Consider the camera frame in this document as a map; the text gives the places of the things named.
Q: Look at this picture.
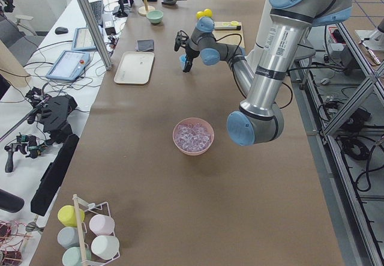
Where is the yellow lemon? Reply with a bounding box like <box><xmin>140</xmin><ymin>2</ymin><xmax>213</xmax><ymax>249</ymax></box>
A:
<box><xmin>196</xmin><ymin>11</ymin><xmax>206</xmax><ymax>20</ymax></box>
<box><xmin>203</xmin><ymin>8</ymin><xmax>213</xmax><ymax>17</ymax></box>

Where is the mint plastic cup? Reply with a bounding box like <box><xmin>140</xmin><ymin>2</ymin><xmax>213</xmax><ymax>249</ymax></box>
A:
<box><xmin>62</xmin><ymin>247</ymin><xmax>82</xmax><ymax>266</ymax></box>

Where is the wooden cup tree stand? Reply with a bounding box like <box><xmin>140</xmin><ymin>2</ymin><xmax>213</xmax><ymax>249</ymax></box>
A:
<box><xmin>138</xmin><ymin>0</ymin><xmax>155</xmax><ymax>16</ymax></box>

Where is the grey plastic cup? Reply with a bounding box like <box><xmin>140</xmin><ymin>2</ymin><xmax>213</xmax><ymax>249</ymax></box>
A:
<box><xmin>57</xmin><ymin>226</ymin><xmax>79</xmax><ymax>249</ymax></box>

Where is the black keyboard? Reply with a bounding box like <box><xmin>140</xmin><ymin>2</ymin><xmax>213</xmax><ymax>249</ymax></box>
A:
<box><xmin>89</xmin><ymin>0</ymin><xmax>104</xmax><ymax>26</ymax></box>

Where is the bamboo cutting board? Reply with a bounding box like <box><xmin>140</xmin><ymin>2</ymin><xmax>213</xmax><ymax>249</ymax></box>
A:
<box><xmin>212</xmin><ymin>21</ymin><xmax>245</xmax><ymax>50</ymax></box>

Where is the white plastic cup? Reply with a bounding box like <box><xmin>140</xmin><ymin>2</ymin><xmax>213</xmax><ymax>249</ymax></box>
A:
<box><xmin>91</xmin><ymin>235</ymin><xmax>120</xmax><ymax>260</ymax></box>

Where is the pink plastic cup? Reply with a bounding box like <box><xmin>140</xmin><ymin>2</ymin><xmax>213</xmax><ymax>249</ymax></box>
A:
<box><xmin>89</xmin><ymin>214</ymin><xmax>115</xmax><ymax>235</ymax></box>

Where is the light blue plastic cup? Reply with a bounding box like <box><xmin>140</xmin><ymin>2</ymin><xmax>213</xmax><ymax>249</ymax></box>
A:
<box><xmin>179</xmin><ymin>54</ymin><xmax>187</xmax><ymax>70</ymax></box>

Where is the mint green bowl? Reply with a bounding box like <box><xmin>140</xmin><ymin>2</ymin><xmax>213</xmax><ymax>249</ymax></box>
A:
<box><xmin>146</xmin><ymin>10</ymin><xmax>164</xmax><ymax>25</ymax></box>

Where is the blue teach pendant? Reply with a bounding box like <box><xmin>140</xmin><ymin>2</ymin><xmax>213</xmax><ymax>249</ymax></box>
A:
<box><xmin>46</xmin><ymin>50</ymin><xmax>90</xmax><ymax>82</ymax></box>
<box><xmin>71</xmin><ymin>27</ymin><xmax>97</xmax><ymax>52</ymax></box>

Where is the white wire cup rack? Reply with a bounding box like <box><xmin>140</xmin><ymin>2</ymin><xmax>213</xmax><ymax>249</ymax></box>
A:
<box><xmin>72</xmin><ymin>194</ymin><xmax>121</xmax><ymax>265</ymax></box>

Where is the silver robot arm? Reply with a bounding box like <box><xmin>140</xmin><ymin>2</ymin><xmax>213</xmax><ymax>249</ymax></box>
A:
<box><xmin>175</xmin><ymin>0</ymin><xmax>352</xmax><ymax>146</ymax></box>

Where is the pink bowl of ice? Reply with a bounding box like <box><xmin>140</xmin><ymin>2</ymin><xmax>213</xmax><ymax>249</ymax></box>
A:
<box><xmin>172</xmin><ymin>117</ymin><xmax>214</xmax><ymax>156</ymax></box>

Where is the yellow plastic cup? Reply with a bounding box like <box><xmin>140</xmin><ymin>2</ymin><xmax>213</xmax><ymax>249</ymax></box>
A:
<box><xmin>57</xmin><ymin>205</ymin><xmax>77</xmax><ymax>227</ymax></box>

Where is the steel ice scoop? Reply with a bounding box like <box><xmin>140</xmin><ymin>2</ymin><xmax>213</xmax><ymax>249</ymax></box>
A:
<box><xmin>161</xmin><ymin>0</ymin><xmax>187</xmax><ymax>6</ymax></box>

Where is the cream rabbit serving tray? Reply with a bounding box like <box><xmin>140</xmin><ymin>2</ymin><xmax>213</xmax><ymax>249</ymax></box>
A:
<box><xmin>114</xmin><ymin>52</ymin><xmax>155</xmax><ymax>85</ymax></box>

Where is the black computer mouse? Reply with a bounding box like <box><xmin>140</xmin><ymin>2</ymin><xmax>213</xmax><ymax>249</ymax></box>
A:
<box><xmin>55</xmin><ymin>26</ymin><xmax>68</xmax><ymax>35</ymax></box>

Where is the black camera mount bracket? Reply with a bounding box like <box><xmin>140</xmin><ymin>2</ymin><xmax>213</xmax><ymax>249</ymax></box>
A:
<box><xmin>174</xmin><ymin>30</ymin><xmax>190</xmax><ymax>52</ymax></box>

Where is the grey folded cloth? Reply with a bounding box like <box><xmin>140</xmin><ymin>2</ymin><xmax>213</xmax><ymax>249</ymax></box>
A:
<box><xmin>136</xmin><ymin>39</ymin><xmax>154</xmax><ymax>52</ymax></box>

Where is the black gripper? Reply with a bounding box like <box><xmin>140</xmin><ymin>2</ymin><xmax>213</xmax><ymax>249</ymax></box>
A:
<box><xmin>183</xmin><ymin>39</ymin><xmax>199</xmax><ymax>73</ymax></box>

